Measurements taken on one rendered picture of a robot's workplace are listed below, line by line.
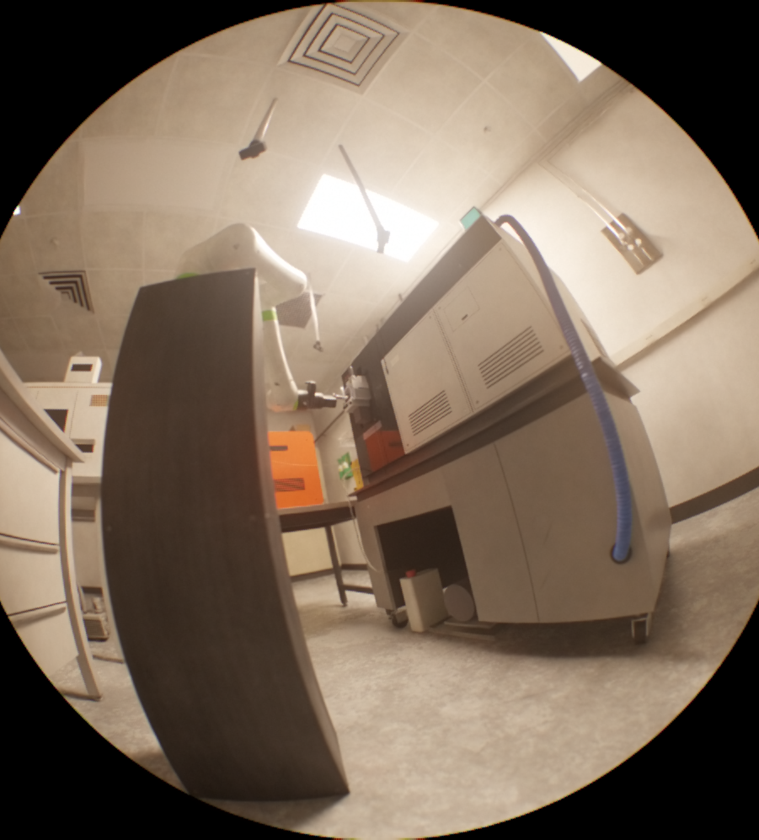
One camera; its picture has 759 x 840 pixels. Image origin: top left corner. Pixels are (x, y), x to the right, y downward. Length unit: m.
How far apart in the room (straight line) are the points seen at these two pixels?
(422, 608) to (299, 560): 3.09
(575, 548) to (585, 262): 1.84
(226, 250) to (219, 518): 0.70
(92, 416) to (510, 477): 1.89
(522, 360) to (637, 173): 1.96
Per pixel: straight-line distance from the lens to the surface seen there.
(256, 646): 0.52
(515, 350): 0.94
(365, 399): 1.50
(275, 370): 1.22
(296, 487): 1.60
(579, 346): 0.71
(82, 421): 1.85
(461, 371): 1.06
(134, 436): 0.61
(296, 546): 4.35
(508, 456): 0.85
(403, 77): 2.37
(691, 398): 1.94
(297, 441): 1.68
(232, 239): 0.91
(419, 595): 1.43
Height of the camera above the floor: 0.52
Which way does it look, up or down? 20 degrees up
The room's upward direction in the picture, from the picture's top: 13 degrees counter-clockwise
